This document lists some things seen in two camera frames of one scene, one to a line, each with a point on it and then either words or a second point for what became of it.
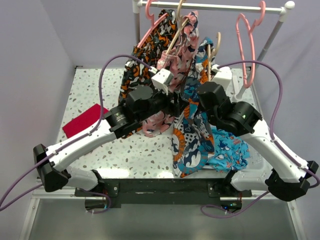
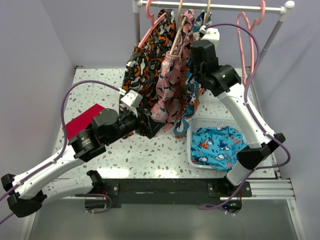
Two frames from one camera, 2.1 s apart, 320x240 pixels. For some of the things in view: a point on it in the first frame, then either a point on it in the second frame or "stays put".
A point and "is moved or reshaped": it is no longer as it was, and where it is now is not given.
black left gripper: [176, 108] -> [151, 126]
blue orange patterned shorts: [193, 145] is moved or reshaped
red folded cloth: [84, 120] stays put
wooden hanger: [212, 53] is moved or reshaped
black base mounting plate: [164, 191] stays put
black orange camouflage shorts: [162, 37] stays put
